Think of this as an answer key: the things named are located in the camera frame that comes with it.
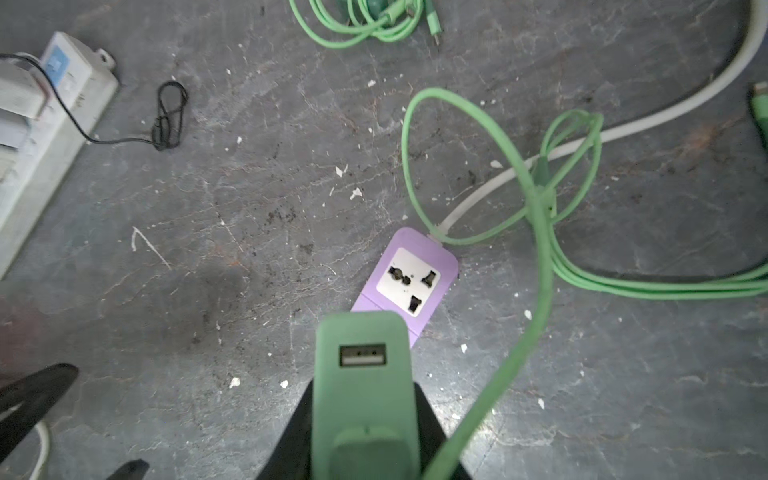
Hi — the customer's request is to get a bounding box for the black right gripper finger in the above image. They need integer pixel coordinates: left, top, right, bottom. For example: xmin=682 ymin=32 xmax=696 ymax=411
xmin=1 ymin=363 xmax=79 ymax=461
xmin=413 ymin=382 xmax=447 ymax=478
xmin=256 ymin=381 xmax=313 ymax=480
xmin=107 ymin=459 xmax=150 ymax=480

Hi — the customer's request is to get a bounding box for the green charger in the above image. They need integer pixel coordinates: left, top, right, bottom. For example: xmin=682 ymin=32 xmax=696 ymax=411
xmin=311 ymin=311 xmax=421 ymax=479

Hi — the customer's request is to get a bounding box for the white cable with plug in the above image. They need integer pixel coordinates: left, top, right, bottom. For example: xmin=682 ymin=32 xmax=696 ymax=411
xmin=434 ymin=0 xmax=768 ymax=238

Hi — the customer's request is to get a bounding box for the white multicolour power strip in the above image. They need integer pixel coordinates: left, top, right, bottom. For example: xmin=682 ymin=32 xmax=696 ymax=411
xmin=1 ymin=31 xmax=118 ymax=275

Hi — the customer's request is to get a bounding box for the black thin cable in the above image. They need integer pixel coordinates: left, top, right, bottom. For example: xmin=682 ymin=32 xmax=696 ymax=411
xmin=0 ymin=52 xmax=190 ymax=152

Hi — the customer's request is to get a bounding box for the purple power strip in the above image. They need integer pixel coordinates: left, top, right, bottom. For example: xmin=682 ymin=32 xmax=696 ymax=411
xmin=351 ymin=227 xmax=459 ymax=344

